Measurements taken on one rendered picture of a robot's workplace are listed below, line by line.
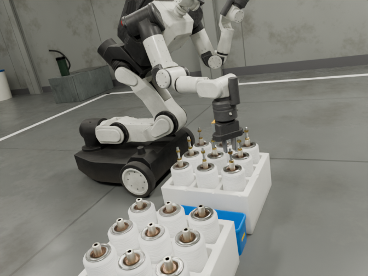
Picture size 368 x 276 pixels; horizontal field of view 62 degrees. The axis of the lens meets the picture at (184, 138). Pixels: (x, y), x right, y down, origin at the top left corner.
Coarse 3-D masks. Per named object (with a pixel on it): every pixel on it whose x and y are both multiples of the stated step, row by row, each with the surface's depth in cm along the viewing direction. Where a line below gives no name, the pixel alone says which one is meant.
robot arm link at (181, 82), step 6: (180, 66) 130; (174, 72) 125; (180, 72) 127; (186, 72) 129; (174, 78) 124; (180, 78) 123; (186, 78) 121; (192, 78) 119; (174, 84) 125; (180, 84) 122; (186, 84) 120; (192, 84) 118; (174, 90) 126; (180, 90) 123; (186, 90) 121; (192, 90) 119
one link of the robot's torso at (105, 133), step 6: (108, 120) 192; (114, 120) 197; (96, 126) 186; (102, 126) 184; (108, 126) 182; (114, 126) 180; (96, 132) 186; (102, 132) 184; (108, 132) 182; (114, 132) 180; (120, 132) 179; (102, 138) 186; (108, 138) 184; (114, 138) 182; (120, 138) 181
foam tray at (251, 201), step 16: (256, 176) 130; (176, 192) 132; (192, 192) 128; (208, 192) 124; (224, 192) 122; (240, 192) 120; (256, 192) 128; (224, 208) 124; (240, 208) 120; (256, 208) 128
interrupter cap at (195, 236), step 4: (180, 232) 92; (192, 232) 91; (196, 232) 90; (176, 236) 90; (180, 236) 90; (192, 236) 90; (196, 236) 89; (176, 240) 89; (180, 240) 88; (184, 240) 88; (188, 240) 88; (192, 240) 87; (196, 240) 87; (180, 244) 87; (184, 244) 86; (188, 244) 86; (192, 244) 86
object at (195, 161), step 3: (201, 153) 145; (183, 156) 144; (198, 156) 142; (201, 156) 143; (183, 159) 143; (186, 159) 141; (189, 159) 141; (192, 159) 141; (195, 159) 141; (198, 159) 141; (201, 159) 143; (189, 162) 141; (192, 162) 141; (195, 162) 141; (198, 162) 142; (201, 162) 143; (192, 165) 142; (195, 165) 142
